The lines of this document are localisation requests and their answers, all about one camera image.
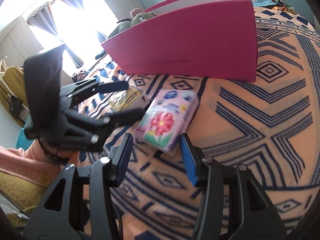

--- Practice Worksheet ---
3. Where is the crumpled clothes heap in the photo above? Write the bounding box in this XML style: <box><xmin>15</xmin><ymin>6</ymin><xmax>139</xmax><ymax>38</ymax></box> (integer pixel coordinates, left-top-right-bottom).
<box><xmin>72</xmin><ymin>69</ymin><xmax>88</xmax><ymax>81</ymax></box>

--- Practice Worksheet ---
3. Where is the brown tissue packet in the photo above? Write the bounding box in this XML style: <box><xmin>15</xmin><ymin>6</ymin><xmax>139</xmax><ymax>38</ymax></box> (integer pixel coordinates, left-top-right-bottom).
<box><xmin>109</xmin><ymin>87</ymin><xmax>143</xmax><ymax>113</ymax></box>

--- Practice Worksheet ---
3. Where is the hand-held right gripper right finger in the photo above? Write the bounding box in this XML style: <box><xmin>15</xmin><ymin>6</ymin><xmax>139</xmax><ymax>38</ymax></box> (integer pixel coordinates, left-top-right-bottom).
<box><xmin>179</xmin><ymin>133</ymin><xmax>285</xmax><ymax>240</ymax></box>

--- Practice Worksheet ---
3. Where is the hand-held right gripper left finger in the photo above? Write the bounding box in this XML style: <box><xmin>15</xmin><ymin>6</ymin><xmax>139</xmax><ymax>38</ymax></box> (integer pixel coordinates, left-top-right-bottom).
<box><xmin>24</xmin><ymin>133</ymin><xmax>134</xmax><ymax>240</ymax></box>

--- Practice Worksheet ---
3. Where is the green plush toy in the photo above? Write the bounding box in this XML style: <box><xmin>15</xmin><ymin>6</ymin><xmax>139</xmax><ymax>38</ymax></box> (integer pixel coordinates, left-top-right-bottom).
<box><xmin>107</xmin><ymin>12</ymin><xmax>158</xmax><ymax>40</ymax></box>

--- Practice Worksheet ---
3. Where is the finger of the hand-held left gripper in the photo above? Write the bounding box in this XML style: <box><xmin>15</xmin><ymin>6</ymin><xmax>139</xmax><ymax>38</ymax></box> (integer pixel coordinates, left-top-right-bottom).
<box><xmin>71</xmin><ymin>107</ymin><xmax>144</xmax><ymax>141</ymax></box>
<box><xmin>60</xmin><ymin>79</ymin><xmax>129</xmax><ymax>103</ymax></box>

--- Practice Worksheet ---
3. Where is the mustard knit garment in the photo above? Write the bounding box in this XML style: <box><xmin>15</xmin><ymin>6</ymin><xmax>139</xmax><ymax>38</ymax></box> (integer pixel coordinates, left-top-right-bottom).
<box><xmin>0</xmin><ymin>172</ymin><xmax>50</xmax><ymax>228</ymax></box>

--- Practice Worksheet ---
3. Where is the blue-grey curtain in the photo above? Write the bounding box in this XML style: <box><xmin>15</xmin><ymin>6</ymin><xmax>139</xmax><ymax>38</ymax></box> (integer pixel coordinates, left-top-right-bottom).
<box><xmin>56</xmin><ymin>0</ymin><xmax>108</xmax><ymax>43</ymax></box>
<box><xmin>27</xmin><ymin>2</ymin><xmax>84</xmax><ymax>68</ymax></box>

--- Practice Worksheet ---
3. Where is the pink floral tissue packet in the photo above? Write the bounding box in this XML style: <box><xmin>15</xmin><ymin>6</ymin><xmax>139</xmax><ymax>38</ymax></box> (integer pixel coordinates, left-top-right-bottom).
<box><xmin>133</xmin><ymin>89</ymin><xmax>200</xmax><ymax>154</ymax></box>

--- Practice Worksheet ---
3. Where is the black bag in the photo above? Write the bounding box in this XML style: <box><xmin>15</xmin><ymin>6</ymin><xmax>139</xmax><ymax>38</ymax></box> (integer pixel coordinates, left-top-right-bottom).
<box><xmin>6</xmin><ymin>95</ymin><xmax>23</xmax><ymax>120</ymax></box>

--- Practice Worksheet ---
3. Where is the person's left forearm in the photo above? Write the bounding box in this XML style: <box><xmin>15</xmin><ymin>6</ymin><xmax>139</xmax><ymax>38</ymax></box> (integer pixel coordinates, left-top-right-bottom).
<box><xmin>0</xmin><ymin>140</ymin><xmax>73</xmax><ymax>188</ymax></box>

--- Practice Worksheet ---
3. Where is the pink cardboard box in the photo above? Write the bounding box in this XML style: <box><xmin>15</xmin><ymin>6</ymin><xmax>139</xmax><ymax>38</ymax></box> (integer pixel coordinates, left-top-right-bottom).
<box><xmin>101</xmin><ymin>0</ymin><xmax>258</xmax><ymax>82</ymax></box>

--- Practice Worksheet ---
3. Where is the blue plastic basket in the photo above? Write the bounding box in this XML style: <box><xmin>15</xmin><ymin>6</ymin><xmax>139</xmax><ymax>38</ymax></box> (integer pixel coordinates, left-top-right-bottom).
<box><xmin>15</xmin><ymin>127</ymin><xmax>34</xmax><ymax>150</ymax></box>

